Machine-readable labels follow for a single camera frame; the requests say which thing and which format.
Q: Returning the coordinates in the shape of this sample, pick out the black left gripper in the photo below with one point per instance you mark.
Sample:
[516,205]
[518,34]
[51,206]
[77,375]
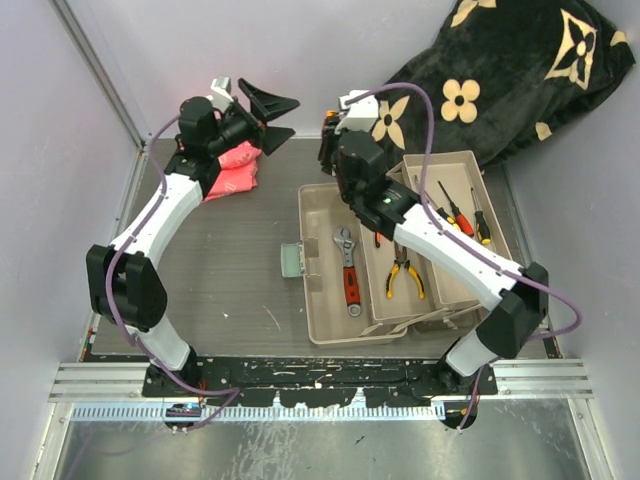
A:
[270,137]

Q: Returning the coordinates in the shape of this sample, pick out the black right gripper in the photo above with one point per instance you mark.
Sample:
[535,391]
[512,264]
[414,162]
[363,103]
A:
[332,135]

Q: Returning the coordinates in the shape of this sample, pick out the grey green toolbox latch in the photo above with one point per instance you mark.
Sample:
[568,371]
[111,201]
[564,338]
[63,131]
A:
[292,260]

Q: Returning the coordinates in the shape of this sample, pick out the orange handled adjustable wrench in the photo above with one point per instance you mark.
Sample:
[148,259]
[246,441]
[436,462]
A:
[346,245]

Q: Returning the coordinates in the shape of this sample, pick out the translucent brown plastic toolbox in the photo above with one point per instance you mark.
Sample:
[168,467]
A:
[395,297]

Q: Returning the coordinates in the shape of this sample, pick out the red black screwdriver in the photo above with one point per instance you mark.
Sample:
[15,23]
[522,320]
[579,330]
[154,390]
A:
[460,219]

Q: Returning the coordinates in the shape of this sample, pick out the yellow black screwdriver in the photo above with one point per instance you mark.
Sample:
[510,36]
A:
[483,232]
[446,216]

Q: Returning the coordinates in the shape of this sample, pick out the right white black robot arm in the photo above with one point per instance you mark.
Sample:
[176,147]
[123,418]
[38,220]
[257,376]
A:
[514,296]

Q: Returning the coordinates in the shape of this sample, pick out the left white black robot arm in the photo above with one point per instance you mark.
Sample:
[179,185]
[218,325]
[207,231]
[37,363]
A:
[124,284]

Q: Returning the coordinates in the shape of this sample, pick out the pink printed cloth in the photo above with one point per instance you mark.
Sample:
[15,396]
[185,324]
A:
[239,168]

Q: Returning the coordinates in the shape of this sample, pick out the black floral plush blanket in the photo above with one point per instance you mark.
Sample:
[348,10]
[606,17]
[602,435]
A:
[504,75]

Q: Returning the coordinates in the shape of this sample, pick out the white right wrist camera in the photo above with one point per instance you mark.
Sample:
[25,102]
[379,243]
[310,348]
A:
[358,111]

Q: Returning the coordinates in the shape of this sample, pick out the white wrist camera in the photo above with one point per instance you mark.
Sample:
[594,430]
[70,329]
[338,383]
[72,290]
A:
[358,111]
[220,96]

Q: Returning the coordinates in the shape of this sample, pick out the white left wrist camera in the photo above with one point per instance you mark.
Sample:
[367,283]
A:
[220,96]

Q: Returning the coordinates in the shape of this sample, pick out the vertical aluminium corner post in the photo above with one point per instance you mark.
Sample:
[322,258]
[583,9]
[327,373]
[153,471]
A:
[81,24]

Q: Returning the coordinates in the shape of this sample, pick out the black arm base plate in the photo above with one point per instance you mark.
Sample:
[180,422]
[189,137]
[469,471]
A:
[324,382]

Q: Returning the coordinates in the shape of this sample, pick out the aluminium frame rail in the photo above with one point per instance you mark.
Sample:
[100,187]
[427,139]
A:
[528,379]

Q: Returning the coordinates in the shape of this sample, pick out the white slotted cable duct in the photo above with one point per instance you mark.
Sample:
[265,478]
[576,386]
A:
[113,412]

